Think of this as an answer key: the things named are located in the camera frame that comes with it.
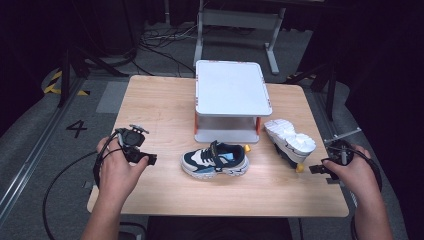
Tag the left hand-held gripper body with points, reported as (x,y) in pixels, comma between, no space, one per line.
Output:
(132,138)

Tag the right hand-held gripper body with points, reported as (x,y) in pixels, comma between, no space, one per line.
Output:
(340,153)

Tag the navy and white sneaker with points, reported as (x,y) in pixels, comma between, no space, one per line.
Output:
(213,161)
(289,140)

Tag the white two-tier shoe rack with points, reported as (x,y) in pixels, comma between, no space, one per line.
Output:
(231,88)

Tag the person's right hand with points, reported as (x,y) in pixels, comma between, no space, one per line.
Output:
(360,180)

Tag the person's left hand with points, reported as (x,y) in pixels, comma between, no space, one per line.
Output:
(115,173)

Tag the black metal stand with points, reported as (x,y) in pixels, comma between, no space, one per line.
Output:
(65,76)
(330,90)

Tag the person's dark trousers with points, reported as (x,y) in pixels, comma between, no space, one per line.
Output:
(220,229)

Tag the metal floor rail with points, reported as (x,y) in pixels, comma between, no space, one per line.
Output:
(30,156)

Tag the white metal table frame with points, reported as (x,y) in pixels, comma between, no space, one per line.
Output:
(200,43)

